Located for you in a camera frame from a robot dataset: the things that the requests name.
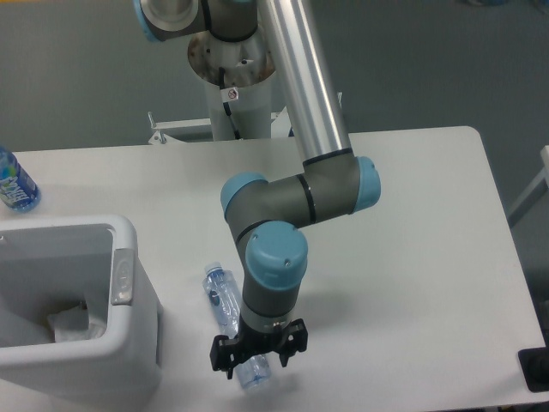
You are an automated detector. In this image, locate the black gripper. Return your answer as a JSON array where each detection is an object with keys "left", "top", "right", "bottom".
[{"left": 209, "top": 317, "right": 308, "bottom": 379}]

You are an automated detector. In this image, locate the crushed clear plastic bottle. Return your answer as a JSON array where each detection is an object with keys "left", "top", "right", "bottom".
[{"left": 202, "top": 262, "right": 271, "bottom": 391}]

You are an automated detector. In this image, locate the white paper wrapper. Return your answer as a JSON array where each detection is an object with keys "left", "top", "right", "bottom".
[{"left": 46, "top": 304, "right": 108, "bottom": 342}]

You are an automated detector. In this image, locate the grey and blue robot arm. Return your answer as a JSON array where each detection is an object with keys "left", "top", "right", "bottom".
[{"left": 134, "top": 1, "right": 381, "bottom": 375}]

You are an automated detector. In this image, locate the white plastic trash can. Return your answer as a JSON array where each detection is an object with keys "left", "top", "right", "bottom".
[{"left": 1, "top": 215, "right": 162, "bottom": 397}]

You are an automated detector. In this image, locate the blue labelled water bottle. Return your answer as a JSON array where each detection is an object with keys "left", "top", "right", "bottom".
[{"left": 1, "top": 147, "right": 41, "bottom": 213}]

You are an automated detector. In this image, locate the white pedestal base frame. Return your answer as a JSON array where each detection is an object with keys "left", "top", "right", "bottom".
[{"left": 148, "top": 94, "right": 294, "bottom": 144}]

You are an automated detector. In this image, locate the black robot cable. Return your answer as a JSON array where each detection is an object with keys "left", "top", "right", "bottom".
[{"left": 218, "top": 66, "right": 242, "bottom": 140}]

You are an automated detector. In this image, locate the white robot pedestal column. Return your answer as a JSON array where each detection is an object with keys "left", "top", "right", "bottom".
[{"left": 188, "top": 27, "right": 275, "bottom": 141}]

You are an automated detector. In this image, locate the white frame at right edge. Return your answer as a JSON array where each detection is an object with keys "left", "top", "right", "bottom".
[{"left": 507, "top": 145, "right": 548, "bottom": 227}]

